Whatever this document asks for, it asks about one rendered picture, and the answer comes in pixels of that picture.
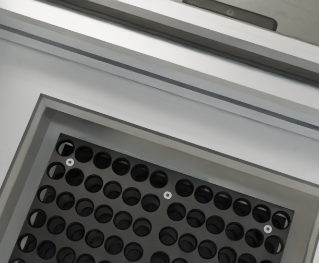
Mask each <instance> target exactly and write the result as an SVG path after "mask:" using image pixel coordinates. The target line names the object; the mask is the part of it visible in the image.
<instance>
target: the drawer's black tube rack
mask: <svg viewBox="0 0 319 263"><path fill-rule="evenodd" d="M55 165H56V168H55V171H54V173H53V176H52V177H50V175H49V172H50V169H51V167H53V166H55ZM176 172H177V171H175V172H174V176H173V179H172V182H171V185H170V187H169V190H168V192H165V193H164V194H162V193H159V192H156V191H154V190H151V189H147V188H145V187H142V186H139V185H136V184H133V183H130V182H127V181H124V180H121V179H118V178H115V177H112V176H109V175H106V174H103V173H100V172H97V171H94V170H91V169H88V168H85V167H83V166H80V165H76V164H74V160H73V159H68V160H67V161H65V160H62V159H59V158H56V157H53V156H51V157H50V160H49V162H48V165H47V167H46V169H45V172H44V174H43V177H42V180H41V182H40V185H39V187H38V190H37V192H36V195H35V197H34V199H33V202H32V204H31V207H30V209H29V212H28V214H27V217H26V219H25V222H24V224H23V226H22V229H21V231H20V234H19V236H18V239H17V242H16V244H15V246H14V249H13V251H12V254H11V256H10V259H9V261H8V263H14V262H16V261H18V263H280V262H281V259H282V255H283V251H284V248H285V245H286V241H287V237H288V236H287V235H284V234H281V233H278V232H275V231H272V228H271V226H270V225H266V226H265V227H264V228H263V227H260V226H258V225H255V224H251V223H248V222H245V221H242V220H239V219H236V218H233V217H230V216H227V215H225V214H222V213H219V212H216V211H213V210H210V209H207V208H204V207H201V206H198V205H195V204H192V203H189V202H186V201H184V200H180V199H177V198H174V197H172V195H171V193H170V190H171V187H172V184H173V181H174V178H175V175H176ZM46 188H47V191H46V193H45V196H44V198H43V201H41V199H40V194H41V192H42V191H43V190H44V189H46ZM35 212H38V214H37V216H36V219H35V221H34V223H33V225H32V224H31V222H30V218H31V216H32V215H33V214H34V213H35ZM26 236H28V238H27V241H26V243H25V246H24V248H23V250H22V249H21V246H20V243H21V241H22V239H23V238H24V237H26ZM279 243H280V245H281V248H280V251H279V252H278V253H277V250H278V246H279Z"/></svg>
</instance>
